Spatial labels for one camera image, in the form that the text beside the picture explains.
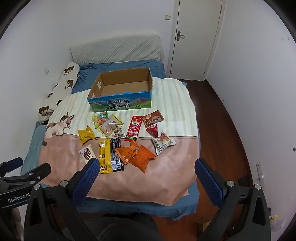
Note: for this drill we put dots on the white door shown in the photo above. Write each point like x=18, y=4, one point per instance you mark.
x=196, y=34

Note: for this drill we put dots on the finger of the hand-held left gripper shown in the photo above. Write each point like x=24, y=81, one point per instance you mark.
x=39, y=170
x=12, y=162

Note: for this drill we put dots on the orange snack packet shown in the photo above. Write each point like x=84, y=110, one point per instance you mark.
x=123, y=154
x=142, y=158

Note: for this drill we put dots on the bear printed white pillow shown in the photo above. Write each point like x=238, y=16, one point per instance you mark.
x=66, y=80

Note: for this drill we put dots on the blue bed sheet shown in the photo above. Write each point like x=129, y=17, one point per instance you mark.
x=138, y=66

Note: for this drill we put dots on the long red snack packet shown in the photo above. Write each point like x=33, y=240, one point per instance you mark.
x=133, y=128

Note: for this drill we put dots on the cat printed blanket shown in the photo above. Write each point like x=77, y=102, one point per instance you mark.
x=171, y=102

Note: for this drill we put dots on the colourful candy ball bag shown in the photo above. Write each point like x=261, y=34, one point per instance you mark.
x=100, y=119

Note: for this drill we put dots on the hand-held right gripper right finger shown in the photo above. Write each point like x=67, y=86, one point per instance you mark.
x=208, y=179

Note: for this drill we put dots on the white chocolate stick packet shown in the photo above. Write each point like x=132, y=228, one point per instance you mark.
x=86, y=154

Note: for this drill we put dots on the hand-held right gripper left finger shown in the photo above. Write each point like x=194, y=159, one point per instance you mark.
x=89, y=177

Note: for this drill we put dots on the brown snack packet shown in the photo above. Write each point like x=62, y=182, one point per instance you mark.
x=152, y=118

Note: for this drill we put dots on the small white snack packet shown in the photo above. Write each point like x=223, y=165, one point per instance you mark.
x=118, y=133

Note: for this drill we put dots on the beige snack packet yellow trim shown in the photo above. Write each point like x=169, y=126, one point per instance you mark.
x=108, y=127

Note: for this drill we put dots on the small yellow snack packet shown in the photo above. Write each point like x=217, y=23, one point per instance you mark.
x=86, y=135

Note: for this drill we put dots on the black snack bar packet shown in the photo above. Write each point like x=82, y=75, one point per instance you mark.
x=115, y=155

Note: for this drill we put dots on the small red snack packet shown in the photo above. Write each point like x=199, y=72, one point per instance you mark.
x=153, y=131

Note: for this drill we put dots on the white wall socket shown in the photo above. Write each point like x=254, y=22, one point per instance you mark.
x=46, y=70

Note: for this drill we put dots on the printed blue cardboard box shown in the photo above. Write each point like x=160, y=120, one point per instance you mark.
x=120, y=103

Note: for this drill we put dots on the large yellow snack packet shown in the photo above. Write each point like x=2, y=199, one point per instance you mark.
x=104, y=157

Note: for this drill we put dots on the white light switch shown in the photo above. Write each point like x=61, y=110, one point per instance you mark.
x=167, y=17

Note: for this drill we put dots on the white nut snack packet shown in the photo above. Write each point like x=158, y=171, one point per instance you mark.
x=163, y=144

